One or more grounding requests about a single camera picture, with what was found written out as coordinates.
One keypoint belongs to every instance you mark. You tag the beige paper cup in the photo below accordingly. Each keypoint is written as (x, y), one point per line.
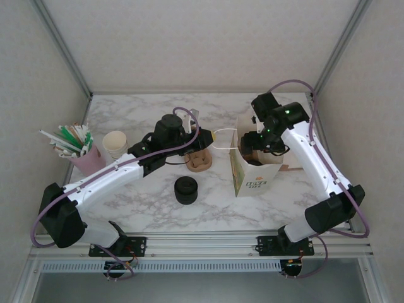
(114, 141)

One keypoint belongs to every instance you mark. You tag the white green paper bag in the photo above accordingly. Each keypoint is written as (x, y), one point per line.
(255, 176)

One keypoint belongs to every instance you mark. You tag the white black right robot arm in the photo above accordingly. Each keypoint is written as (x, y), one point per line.
(312, 161)

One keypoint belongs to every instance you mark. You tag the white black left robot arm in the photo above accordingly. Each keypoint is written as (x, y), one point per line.
(107, 180)

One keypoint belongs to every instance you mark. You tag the dark lidded paper cup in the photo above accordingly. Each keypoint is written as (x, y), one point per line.
(186, 200)

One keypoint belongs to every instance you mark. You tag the green striped straw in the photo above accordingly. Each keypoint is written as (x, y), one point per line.
(87, 140)
(71, 136)

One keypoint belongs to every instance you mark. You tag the pink straw holder cup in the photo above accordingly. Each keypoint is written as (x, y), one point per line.
(91, 164)

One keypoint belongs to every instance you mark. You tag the brown wooden stirrer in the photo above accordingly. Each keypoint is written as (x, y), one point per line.
(76, 125)

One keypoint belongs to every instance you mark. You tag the small controller board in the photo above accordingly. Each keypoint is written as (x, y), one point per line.
(118, 266)
(293, 268)

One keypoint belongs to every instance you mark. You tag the aluminium frame post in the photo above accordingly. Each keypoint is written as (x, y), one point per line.
(65, 50)
(340, 47)

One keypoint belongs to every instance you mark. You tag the wide slotted aluminium rail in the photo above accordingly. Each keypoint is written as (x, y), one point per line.
(205, 244)

